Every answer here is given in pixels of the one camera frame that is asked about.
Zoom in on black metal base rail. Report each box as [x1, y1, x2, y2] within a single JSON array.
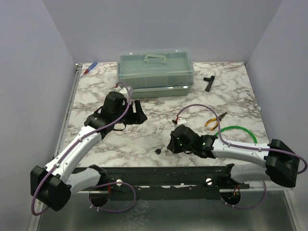
[[72, 165, 280, 202]]

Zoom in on black T-handle tool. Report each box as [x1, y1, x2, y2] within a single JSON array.
[[203, 76, 215, 92]]

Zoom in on blue red screwdriver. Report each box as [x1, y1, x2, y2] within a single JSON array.
[[83, 61, 98, 75]]

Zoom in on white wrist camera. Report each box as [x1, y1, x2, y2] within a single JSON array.
[[172, 117, 187, 126], [115, 86, 133, 95]]

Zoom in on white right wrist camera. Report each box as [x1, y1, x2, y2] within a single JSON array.
[[172, 117, 187, 126]]

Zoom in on yellow handled needle-nose pliers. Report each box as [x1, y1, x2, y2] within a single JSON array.
[[205, 112, 227, 131]]

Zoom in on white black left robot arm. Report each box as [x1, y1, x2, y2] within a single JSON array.
[[30, 91, 147, 211]]

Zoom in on black head key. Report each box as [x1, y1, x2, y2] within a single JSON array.
[[155, 146, 164, 154]]

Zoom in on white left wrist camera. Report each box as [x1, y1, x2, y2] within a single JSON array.
[[115, 86, 133, 95]]

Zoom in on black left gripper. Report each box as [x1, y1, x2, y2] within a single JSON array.
[[114, 100, 148, 125]]

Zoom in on green cable lock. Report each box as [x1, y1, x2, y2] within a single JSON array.
[[220, 126, 257, 143]]

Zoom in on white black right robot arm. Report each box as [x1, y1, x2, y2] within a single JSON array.
[[167, 125, 300, 189]]

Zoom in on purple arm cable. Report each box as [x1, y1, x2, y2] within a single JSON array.
[[31, 82, 133, 216], [177, 103, 308, 209]]

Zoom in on left side aluminium rail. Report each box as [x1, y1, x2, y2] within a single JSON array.
[[53, 64, 83, 158]]

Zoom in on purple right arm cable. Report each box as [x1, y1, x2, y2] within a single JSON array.
[[177, 103, 308, 209]]

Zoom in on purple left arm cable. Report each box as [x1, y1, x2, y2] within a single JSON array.
[[31, 82, 133, 216]]

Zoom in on translucent green plastic toolbox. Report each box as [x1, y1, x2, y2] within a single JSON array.
[[117, 49, 194, 99]]

